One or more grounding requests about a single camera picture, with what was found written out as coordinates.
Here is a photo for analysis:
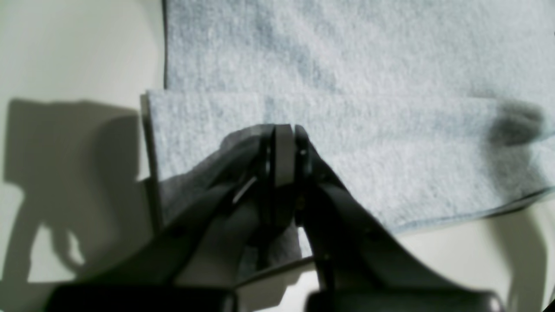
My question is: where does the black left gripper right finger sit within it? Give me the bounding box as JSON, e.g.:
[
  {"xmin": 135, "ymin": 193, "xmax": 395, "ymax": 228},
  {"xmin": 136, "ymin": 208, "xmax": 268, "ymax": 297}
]
[{"xmin": 274, "ymin": 125, "xmax": 504, "ymax": 312}]

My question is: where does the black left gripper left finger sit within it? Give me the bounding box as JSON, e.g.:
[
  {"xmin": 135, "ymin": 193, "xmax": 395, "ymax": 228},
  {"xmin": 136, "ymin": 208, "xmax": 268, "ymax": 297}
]
[{"xmin": 44, "ymin": 126, "xmax": 275, "ymax": 312}]

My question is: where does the grey T-shirt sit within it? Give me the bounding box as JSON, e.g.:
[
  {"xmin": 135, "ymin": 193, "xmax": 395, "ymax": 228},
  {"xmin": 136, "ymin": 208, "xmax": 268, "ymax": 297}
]
[{"xmin": 141, "ymin": 0, "xmax": 555, "ymax": 282}]

